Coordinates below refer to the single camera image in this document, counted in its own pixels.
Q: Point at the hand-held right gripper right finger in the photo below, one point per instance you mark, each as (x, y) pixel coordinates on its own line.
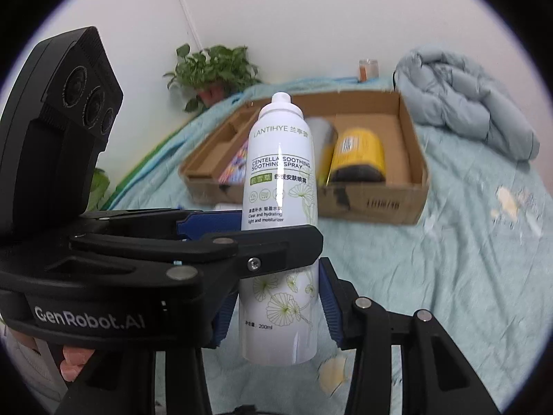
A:
(330, 307)

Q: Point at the silver metal can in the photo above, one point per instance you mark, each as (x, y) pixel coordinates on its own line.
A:
(324, 138)

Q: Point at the person's left hand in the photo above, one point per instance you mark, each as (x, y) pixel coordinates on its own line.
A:
(75, 363)

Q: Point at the large-leaf green plant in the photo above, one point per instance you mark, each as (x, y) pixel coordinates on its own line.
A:
(99, 186)

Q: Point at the white spray bottle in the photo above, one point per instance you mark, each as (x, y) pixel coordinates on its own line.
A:
(276, 173)

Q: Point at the green potted plant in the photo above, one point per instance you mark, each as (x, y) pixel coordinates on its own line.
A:
(216, 67)

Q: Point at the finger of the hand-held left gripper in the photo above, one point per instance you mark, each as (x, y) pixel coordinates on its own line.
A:
(276, 246)
(207, 222)

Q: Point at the colourful printed game box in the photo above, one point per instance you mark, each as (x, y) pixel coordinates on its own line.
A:
(233, 168)

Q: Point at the small glass jar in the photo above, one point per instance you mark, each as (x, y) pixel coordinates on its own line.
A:
(367, 70)

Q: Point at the brown cardboard box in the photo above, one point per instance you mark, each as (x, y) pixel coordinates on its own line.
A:
(371, 203)

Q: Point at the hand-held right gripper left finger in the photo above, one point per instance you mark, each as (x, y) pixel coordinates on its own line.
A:
(224, 324)

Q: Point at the black jar with yellow label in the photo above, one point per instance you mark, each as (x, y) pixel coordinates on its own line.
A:
(358, 151)

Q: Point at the light blue puffer jacket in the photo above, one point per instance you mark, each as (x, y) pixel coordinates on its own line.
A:
(458, 95)

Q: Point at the white wall conduit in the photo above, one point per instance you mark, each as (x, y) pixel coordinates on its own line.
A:
(185, 8)

